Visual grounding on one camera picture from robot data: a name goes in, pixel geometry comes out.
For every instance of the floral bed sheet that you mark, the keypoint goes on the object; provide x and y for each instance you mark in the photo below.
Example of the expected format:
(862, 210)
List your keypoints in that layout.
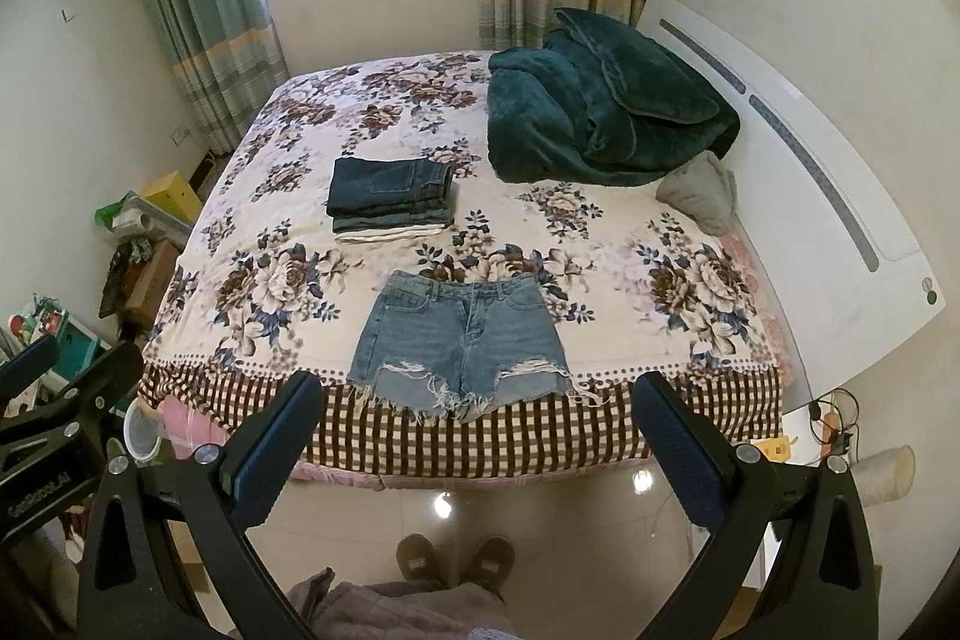
(264, 288)

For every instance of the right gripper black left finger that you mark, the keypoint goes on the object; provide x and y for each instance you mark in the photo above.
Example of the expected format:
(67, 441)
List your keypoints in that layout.
(133, 582)

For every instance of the yellow box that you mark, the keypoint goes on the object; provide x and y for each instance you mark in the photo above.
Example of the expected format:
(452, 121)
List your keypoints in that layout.
(174, 194)

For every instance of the brown slipper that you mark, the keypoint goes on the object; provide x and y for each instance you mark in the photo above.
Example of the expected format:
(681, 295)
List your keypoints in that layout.
(491, 565)
(417, 560)

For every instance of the stack of folded jeans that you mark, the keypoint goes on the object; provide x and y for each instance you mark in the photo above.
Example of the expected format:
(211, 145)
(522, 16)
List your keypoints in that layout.
(380, 196)

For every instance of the grey pillow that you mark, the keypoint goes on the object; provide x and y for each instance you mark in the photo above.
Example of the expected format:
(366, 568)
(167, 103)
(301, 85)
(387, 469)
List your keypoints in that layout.
(705, 191)

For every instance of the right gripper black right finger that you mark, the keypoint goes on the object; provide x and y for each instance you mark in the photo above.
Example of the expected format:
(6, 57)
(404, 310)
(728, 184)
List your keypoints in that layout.
(822, 584)

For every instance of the green plastic bag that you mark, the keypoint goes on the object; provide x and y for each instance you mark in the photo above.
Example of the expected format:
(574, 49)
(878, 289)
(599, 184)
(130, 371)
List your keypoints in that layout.
(105, 215)

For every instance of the clear plastic cup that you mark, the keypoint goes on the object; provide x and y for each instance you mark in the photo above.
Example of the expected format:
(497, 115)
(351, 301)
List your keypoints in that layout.
(143, 433)

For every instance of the white bed headboard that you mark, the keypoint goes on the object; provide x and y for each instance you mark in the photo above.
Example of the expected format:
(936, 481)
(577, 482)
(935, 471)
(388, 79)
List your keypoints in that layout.
(850, 278)

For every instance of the dark teal plush blanket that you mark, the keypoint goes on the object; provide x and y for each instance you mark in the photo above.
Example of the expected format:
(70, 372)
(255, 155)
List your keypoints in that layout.
(600, 104)

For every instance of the light blue denim shorts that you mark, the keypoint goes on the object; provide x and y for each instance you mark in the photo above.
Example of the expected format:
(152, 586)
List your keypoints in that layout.
(459, 350)

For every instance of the left brown slipper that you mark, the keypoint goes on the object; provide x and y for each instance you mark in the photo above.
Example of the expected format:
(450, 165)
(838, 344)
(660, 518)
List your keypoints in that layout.
(417, 560)

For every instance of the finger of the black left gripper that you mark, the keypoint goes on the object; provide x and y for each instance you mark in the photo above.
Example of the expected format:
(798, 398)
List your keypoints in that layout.
(18, 373)

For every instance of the right brown slipper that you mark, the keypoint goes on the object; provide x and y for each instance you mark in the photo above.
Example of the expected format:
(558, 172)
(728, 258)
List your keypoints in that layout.
(491, 565)

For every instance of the cream cylindrical roll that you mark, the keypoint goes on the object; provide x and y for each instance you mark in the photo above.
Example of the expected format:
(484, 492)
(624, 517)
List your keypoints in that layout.
(886, 476)

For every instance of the brown cardboard box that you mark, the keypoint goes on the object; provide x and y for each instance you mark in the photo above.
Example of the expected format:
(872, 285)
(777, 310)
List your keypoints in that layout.
(150, 288)

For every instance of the white nightstand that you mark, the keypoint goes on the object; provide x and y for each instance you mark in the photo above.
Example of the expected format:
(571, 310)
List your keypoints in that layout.
(803, 440)

